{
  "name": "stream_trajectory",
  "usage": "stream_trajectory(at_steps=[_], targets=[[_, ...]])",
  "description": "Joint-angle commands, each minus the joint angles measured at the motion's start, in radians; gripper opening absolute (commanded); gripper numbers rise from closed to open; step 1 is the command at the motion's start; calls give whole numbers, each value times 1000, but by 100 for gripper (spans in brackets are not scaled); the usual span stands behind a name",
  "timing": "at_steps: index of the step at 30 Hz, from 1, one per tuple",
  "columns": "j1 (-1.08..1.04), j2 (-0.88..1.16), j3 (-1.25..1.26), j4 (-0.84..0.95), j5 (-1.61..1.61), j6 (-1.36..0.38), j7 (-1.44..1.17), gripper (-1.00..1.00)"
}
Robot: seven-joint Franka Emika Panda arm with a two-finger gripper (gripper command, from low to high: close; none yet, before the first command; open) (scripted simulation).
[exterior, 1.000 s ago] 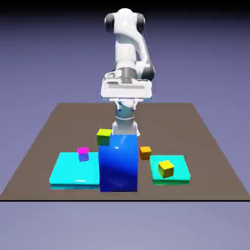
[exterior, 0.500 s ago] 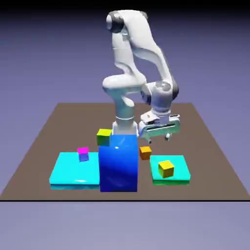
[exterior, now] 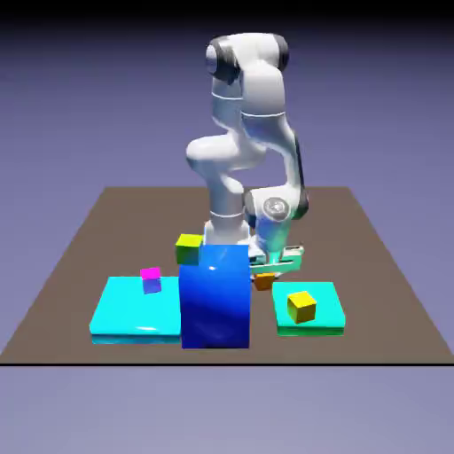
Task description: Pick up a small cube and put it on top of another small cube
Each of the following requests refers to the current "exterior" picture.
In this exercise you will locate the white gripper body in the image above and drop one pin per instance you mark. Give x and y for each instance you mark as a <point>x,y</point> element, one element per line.
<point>283,263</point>

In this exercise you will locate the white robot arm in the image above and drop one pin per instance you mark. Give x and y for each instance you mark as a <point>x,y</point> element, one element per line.
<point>262,92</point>

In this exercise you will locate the small orange cube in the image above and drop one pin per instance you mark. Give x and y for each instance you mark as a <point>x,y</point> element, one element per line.
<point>264,282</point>

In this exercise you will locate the small yellow cube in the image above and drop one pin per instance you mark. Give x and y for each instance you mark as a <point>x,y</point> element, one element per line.
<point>302,308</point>

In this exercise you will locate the small lime cube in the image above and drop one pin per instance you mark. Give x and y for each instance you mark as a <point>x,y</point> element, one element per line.
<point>188,249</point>

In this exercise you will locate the small magenta cube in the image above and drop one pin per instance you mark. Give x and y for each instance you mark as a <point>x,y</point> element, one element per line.
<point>150,278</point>

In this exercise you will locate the large turquoise box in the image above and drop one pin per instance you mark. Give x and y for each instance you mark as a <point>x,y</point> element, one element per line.
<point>326,312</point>

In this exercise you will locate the large blue box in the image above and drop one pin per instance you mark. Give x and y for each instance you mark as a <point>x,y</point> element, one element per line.
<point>214,298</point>

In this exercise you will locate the large cyan box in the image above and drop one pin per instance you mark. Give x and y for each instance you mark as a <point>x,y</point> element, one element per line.
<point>134,312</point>

